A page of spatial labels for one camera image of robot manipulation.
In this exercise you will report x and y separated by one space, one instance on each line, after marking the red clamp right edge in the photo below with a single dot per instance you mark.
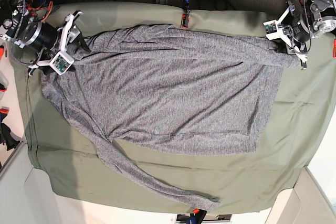
334 49

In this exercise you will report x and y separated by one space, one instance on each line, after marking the orange black bottom clamp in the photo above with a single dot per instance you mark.
196 217

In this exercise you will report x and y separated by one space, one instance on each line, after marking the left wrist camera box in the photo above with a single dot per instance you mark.
271 29

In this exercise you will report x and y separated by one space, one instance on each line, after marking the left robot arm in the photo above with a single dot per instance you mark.
297 31

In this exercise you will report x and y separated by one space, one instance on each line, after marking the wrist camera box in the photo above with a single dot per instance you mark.
61 62
271 29

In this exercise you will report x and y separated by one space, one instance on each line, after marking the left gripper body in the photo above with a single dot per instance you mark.
285 29

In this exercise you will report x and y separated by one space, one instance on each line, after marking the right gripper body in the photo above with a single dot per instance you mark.
46 40

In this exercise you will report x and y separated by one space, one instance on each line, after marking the grey long-sleeve shirt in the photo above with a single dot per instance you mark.
170 90

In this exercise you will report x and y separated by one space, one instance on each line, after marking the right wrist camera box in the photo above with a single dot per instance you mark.
61 62

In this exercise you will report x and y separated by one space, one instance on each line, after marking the green table cloth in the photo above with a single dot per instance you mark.
242 183

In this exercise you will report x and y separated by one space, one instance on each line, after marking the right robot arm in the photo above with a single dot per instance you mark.
24 24

